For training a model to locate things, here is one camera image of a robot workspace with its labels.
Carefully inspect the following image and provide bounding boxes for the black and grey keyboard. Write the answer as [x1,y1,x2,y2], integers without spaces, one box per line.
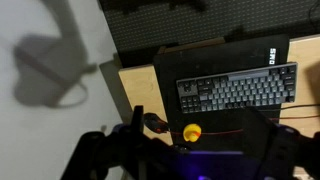
[176,62,297,114]

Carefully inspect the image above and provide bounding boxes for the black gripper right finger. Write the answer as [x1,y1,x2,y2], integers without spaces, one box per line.
[246,107,320,180]

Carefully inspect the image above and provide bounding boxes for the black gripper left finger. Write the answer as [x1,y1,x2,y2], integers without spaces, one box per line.
[61,106,174,180]

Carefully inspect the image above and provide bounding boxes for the dark perforated panel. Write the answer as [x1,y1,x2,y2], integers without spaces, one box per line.
[97,0,320,67]

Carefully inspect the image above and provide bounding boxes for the thin red cable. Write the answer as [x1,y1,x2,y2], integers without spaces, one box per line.
[165,103,320,137]

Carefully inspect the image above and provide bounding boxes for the yellow rubber duck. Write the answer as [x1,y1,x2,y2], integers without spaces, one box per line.
[183,124,202,142]

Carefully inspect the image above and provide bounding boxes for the black desk mat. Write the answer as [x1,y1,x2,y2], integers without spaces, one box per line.
[153,35,289,151]

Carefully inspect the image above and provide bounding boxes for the black computer mouse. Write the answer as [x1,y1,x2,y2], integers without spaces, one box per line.
[144,113,169,134]

